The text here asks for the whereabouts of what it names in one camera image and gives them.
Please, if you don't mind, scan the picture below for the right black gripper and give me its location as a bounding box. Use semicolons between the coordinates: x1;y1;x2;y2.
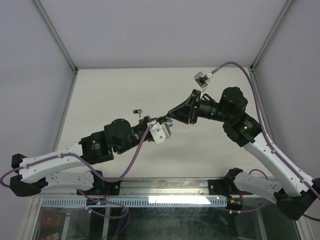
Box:
166;90;232;125

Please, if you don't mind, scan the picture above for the key with blue tag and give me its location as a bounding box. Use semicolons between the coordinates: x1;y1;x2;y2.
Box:
166;119;173;128

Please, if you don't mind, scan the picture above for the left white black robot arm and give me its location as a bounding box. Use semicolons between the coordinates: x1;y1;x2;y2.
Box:
1;116;171;197

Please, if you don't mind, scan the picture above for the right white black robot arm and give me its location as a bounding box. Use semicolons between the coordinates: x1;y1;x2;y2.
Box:
167;87;320;221

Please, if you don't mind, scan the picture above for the small black headed key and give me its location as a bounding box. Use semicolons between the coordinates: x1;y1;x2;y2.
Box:
132;109;143;118

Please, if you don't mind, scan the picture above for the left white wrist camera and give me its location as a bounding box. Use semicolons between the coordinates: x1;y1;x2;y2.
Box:
147;120;172;144

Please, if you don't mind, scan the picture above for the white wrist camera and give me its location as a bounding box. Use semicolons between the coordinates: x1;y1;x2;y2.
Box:
147;120;172;144
193;71;213;94

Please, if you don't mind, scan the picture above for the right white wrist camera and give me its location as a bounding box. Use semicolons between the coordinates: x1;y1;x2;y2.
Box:
193;71;213;94

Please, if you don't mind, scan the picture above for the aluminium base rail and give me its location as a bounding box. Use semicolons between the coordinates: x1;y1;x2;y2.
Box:
99;177;251;198

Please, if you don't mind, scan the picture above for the white slotted cable duct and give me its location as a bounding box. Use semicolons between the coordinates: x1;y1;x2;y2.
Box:
41;196;227;208

